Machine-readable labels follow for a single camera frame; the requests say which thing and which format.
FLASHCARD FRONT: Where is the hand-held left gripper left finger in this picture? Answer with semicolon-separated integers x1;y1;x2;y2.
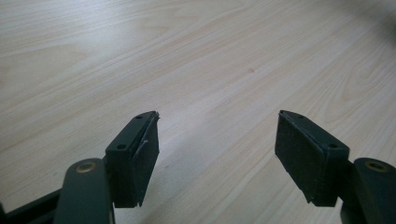
105;110;161;209

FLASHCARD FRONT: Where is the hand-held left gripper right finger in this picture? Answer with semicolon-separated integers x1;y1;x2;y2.
274;109;351;208

